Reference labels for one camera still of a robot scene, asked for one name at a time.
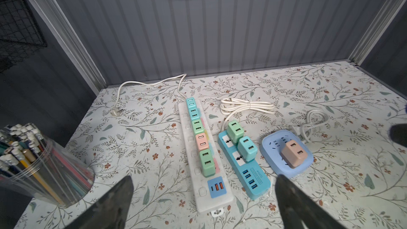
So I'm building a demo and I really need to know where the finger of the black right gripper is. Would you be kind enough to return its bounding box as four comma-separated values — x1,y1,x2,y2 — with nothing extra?
389,124,407,147

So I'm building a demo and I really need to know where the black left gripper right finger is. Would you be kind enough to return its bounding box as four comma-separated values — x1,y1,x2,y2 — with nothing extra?
275,175,344,229

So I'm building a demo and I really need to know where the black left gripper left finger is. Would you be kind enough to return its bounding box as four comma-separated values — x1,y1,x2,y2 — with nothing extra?
67,176,134,229

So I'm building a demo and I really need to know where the teal power strip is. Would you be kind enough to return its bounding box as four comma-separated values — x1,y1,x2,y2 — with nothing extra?
218,130,271,200

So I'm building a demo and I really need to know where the brown pink plug cube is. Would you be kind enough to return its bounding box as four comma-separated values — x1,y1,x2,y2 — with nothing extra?
280,140,308,169

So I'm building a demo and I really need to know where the blue square power socket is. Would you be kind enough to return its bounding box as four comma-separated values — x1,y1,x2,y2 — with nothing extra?
260,130,314,178

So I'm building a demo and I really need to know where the teal plug cube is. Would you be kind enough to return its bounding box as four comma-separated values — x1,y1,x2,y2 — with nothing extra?
188,107,201,121
237,136,258,162
185,97,197,109

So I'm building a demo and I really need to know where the white multicolour power strip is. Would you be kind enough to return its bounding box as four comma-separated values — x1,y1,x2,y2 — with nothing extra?
178,98,234,217

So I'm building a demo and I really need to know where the green plug cube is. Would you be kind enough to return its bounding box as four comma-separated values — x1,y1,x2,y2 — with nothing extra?
226,120,244,145
199,148,216,178
191,119,205,135

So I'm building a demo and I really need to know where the clear cup of pencils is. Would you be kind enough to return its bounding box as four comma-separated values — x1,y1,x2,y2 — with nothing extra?
1,123,95,207

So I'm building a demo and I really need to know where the blue socket white cable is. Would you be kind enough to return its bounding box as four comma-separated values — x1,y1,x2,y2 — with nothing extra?
291,109,330,144

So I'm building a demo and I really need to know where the coiled white cable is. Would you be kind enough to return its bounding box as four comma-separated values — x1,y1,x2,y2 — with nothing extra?
219,98,276,131

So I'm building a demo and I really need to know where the black wire mesh basket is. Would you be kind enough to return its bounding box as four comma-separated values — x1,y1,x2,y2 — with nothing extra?
1,0,47,72

